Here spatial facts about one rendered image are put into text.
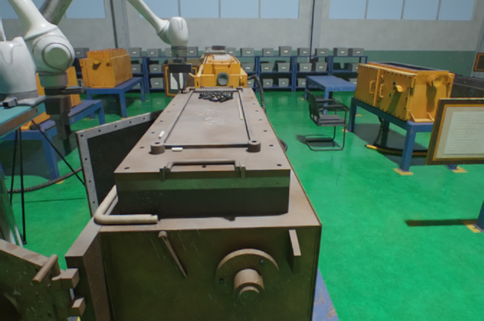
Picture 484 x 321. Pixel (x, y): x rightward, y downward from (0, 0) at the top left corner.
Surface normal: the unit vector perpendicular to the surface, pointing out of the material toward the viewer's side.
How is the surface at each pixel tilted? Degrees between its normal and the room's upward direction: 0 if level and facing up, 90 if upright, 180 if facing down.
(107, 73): 90
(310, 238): 90
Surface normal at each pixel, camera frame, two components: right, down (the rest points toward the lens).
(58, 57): 0.63, 0.38
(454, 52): 0.07, 0.32
